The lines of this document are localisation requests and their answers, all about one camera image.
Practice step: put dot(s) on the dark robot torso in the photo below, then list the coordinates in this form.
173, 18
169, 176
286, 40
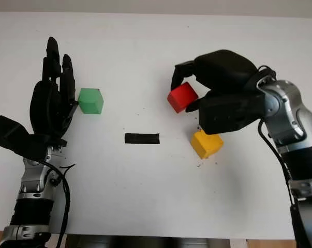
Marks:
145, 241

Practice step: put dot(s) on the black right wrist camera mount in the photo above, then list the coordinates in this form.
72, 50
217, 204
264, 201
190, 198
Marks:
228, 113

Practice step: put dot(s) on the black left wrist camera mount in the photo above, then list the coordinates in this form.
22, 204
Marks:
13, 137

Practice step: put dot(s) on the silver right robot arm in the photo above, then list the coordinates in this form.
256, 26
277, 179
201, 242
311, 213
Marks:
298, 134

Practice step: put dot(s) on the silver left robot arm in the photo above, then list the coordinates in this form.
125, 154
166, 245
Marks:
34, 186

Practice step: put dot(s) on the yellow wooden block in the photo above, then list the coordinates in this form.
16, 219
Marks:
206, 144

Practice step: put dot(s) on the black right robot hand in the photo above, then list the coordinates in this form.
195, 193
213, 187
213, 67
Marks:
225, 72

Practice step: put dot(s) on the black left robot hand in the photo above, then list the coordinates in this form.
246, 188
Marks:
49, 108

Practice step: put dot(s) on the red wooden block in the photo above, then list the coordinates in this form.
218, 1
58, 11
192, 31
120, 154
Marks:
183, 96

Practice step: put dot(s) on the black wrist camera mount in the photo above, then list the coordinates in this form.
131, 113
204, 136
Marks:
228, 113
13, 137

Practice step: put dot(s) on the black tape strip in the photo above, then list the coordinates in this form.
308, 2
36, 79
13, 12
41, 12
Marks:
142, 138

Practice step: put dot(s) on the green wooden block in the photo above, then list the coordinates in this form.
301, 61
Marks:
90, 102

